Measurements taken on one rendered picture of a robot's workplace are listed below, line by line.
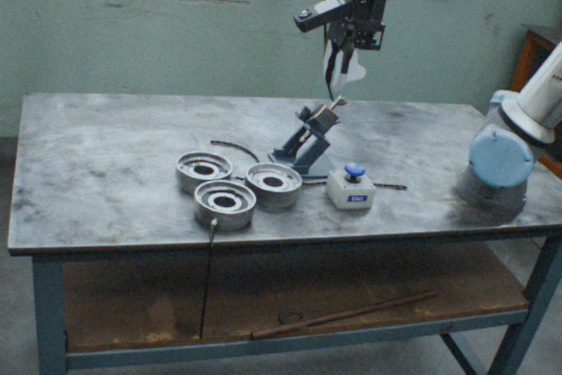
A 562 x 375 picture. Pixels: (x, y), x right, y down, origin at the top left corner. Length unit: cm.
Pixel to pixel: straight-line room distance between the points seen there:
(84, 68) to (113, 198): 164
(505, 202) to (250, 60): 173
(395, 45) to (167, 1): 107
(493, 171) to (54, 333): 83
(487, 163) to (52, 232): 75
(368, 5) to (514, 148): 37
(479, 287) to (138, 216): 83
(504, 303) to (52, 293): 98
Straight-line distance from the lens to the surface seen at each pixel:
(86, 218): 112
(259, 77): 292
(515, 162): 119
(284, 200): 119
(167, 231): 110
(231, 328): 130
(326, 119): 131
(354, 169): 123
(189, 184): 119
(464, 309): 151
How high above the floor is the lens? 142
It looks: 28 degrees down
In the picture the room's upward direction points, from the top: 10 degrees clockwise
